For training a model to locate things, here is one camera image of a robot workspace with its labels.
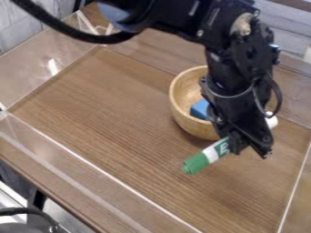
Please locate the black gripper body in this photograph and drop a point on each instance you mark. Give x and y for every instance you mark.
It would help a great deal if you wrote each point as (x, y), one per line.
(225, 83)

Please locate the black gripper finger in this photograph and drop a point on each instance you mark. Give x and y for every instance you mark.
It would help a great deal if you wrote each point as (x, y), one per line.
(236, 139)
(260, 139)

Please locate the green Expo marker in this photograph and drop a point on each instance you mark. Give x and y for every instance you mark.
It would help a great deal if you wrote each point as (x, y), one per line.
(219, 149)

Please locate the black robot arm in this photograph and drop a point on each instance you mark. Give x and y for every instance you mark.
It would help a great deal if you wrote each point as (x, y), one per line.
(240, 53)

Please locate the brown wooden bowl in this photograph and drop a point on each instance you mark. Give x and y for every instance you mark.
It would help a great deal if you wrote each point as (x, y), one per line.
(185, 95)

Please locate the blue rectangular block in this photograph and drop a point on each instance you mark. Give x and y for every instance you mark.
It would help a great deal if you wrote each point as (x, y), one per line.
(199, 108)

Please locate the clear acrylic triangle bracket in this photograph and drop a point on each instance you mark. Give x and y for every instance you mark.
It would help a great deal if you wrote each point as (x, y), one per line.
(101, 28)

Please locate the clear acrylic tray wall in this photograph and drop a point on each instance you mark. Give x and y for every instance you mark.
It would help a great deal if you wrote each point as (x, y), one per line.
(89, 134)

